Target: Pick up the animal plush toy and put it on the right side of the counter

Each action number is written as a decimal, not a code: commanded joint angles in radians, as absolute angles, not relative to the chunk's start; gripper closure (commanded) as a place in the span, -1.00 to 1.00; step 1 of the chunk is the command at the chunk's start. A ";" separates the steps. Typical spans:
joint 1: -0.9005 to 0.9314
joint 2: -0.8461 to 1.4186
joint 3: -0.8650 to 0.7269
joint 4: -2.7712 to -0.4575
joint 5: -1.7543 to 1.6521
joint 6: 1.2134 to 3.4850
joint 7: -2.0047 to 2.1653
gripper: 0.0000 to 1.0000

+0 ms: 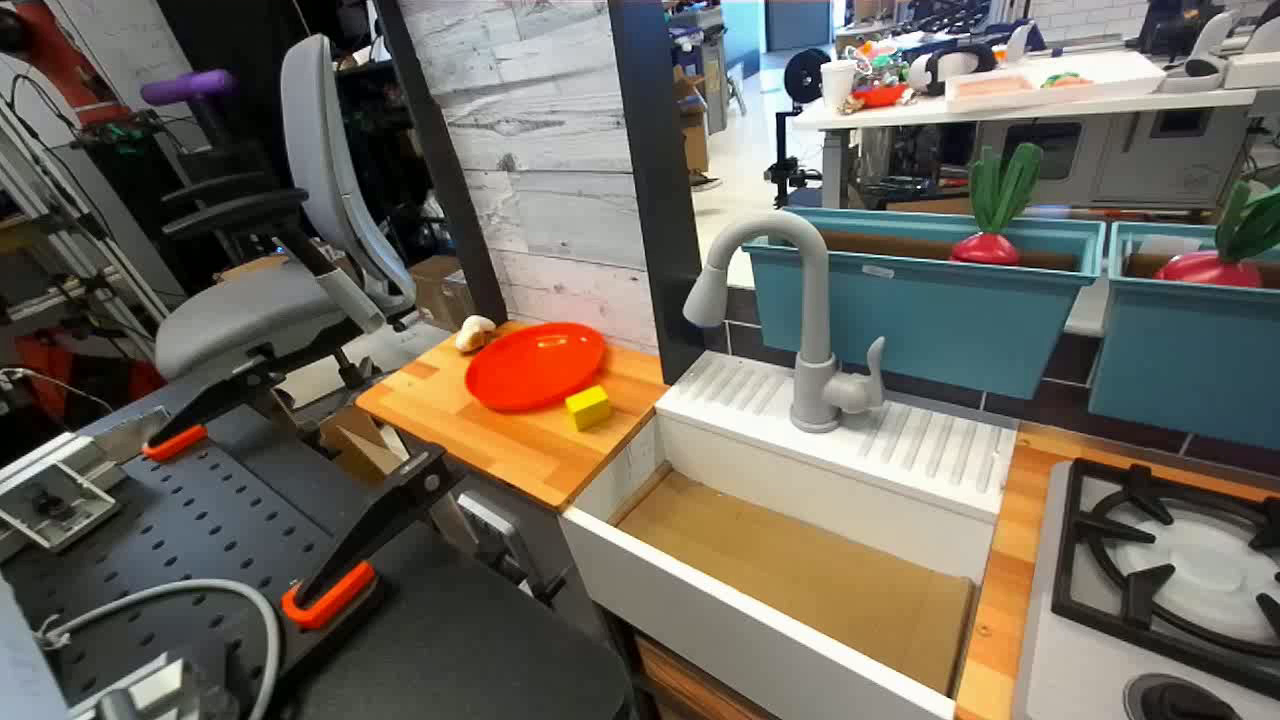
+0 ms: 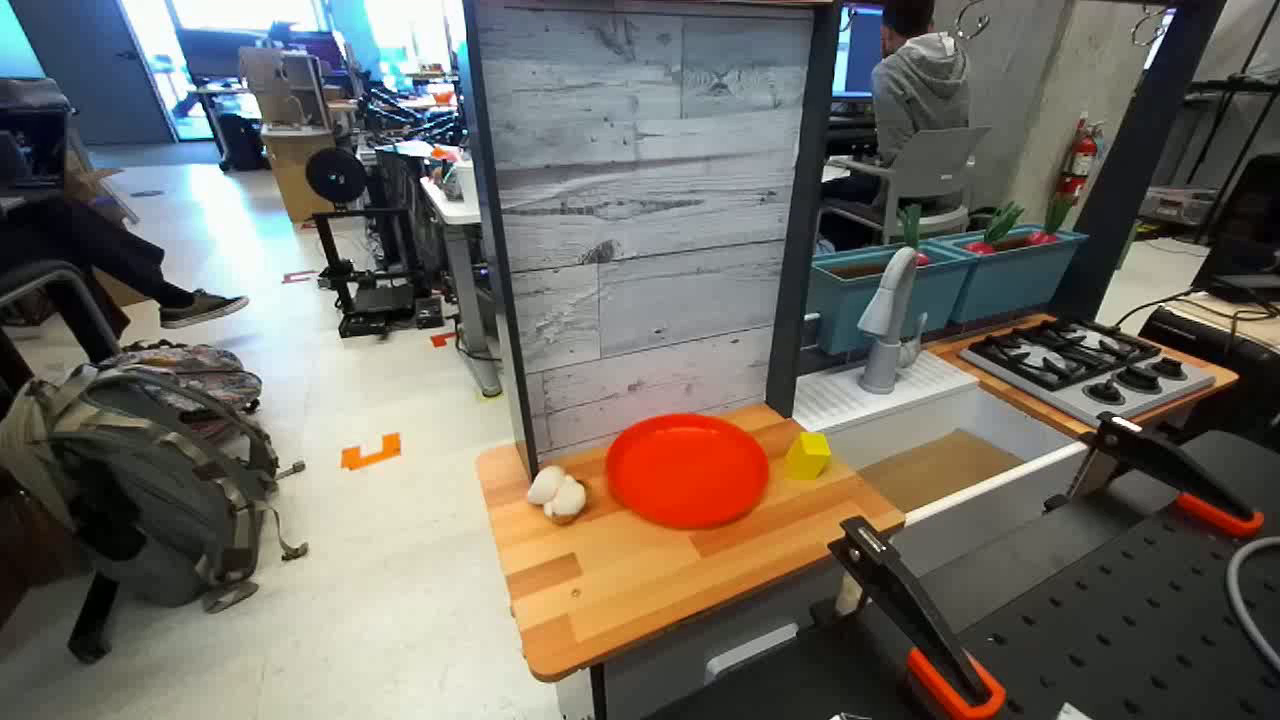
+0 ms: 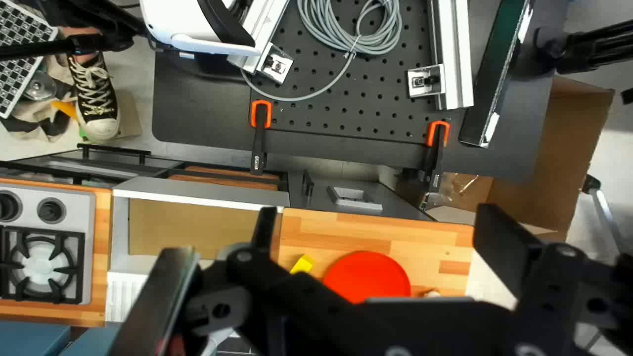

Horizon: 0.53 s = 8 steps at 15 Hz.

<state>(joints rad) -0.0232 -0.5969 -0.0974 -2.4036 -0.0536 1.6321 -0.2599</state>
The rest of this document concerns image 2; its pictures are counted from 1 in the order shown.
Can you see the red fire extinguisher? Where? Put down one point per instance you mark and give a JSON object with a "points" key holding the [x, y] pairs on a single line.
{"points": [[1074, 164]]}

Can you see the grey wood-print backdrop panel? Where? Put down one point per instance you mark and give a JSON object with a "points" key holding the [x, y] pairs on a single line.
{"points": [[641, 203]]}

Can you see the black chair frame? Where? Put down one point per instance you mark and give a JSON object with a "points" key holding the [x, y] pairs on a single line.
{"points": [[61, 285]]}

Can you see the orange floor tape marker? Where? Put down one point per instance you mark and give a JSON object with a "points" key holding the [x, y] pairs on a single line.
{"points": [[370, 456]]}

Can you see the grey black toy stove top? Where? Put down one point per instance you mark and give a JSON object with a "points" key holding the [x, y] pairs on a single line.
{"points": [[1087, 367]]}

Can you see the black orange-tipped short clamp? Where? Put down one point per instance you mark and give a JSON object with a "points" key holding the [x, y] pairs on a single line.
{"points": [[1161, 470]]}

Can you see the grey office chair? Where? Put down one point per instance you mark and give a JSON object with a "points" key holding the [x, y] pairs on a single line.
{"points": [[939, 164]]}

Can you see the computer monitor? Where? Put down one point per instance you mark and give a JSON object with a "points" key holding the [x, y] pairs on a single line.
{"points": [[862, 55]]}

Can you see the black orange-tipped long clamp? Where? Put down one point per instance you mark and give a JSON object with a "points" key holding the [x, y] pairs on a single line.
{"points": [[905, 603]]}

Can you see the white animal plush toy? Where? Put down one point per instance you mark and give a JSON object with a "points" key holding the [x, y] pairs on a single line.
{"points": [[561, 499]]}

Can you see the white lab desk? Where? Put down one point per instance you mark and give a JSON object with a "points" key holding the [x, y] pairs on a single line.
{"points": [[460, 221]]}

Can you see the black perforated mounting board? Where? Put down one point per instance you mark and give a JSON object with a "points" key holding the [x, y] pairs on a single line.
{"points": [[1135, 624]]}

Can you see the grey toy faucet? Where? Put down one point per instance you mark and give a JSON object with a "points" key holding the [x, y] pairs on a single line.
{"points": [[891, 307]]}

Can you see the black diagonal frame beam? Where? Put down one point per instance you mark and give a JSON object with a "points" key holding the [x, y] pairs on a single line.
{"points": [[1135, 147]]}

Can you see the blue planter bin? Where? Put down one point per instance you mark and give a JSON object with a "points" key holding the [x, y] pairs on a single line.
{"points": [[1018, 278], [855, 297]]}

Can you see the black vertical frame post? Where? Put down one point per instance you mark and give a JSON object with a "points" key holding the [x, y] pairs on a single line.
{"points": [[806, 203]]}

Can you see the yellow toy block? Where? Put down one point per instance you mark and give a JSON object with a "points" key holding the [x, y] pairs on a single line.
{"points": [[811, 456]]}

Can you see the person in grey hoodie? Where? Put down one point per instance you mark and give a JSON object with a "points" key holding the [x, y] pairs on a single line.
{"points": [[922, 81]]}

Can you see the grey camouflage backpack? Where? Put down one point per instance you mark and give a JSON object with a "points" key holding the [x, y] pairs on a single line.
{"points": [[162, 464]]}

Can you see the wooden stove board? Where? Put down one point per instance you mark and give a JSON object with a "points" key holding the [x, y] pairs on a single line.
{"points": [[963, 348]]}

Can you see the orange round plate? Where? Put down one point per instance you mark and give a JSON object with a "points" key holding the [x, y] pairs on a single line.
{"points": [[685, 470]]}

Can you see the seated person in dark trousers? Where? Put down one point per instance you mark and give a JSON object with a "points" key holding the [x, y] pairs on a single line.
{"points": [[82, 232]]}

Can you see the wooden butcher block counter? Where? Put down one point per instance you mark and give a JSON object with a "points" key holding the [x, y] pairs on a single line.
{"points": [[626, 582]]}

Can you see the white toy sink unit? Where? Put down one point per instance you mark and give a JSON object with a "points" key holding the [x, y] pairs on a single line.
{"points": [[899, 398]]}

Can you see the wooden cabinet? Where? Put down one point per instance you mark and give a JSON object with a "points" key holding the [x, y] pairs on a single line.
{"points": [[297, 173]]}

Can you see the black wheeled equipment stand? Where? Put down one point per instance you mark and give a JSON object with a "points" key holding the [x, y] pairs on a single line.
{"points": [[378, 293]]}

